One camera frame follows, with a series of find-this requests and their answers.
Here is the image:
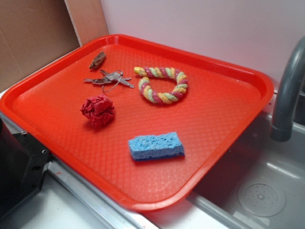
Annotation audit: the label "silver keys on ring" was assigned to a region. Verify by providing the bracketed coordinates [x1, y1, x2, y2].
[83, 70, 135, 94]

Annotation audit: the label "red crumpled scrunchie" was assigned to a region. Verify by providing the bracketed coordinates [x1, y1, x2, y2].
[80, 94, 115, 127]

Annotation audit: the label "grey plastic sink basin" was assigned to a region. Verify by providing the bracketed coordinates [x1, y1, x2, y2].
[146, 112, 305, 229]

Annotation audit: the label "blue sponge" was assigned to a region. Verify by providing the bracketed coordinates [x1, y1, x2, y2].
[128, 132, 185, 161]

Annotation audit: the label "multicolour rope ring toy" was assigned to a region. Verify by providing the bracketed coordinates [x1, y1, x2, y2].
[133, 67, 188, 105]

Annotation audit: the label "red plastic tray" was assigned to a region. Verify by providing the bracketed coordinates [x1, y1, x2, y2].
[0, 35, 274, 212]

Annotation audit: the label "small brown pinecone piece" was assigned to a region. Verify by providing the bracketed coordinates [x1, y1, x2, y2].
[89, 52, 106, 69]

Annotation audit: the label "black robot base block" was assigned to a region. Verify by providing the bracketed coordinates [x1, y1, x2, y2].
[0, 120, 50, 221]

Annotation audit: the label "grey faucet spout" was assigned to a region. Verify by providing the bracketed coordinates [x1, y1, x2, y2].
[270, 38, 305, 142]

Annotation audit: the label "brown cardboard panel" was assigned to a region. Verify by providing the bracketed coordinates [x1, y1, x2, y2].
[0, 0, 108, 91]

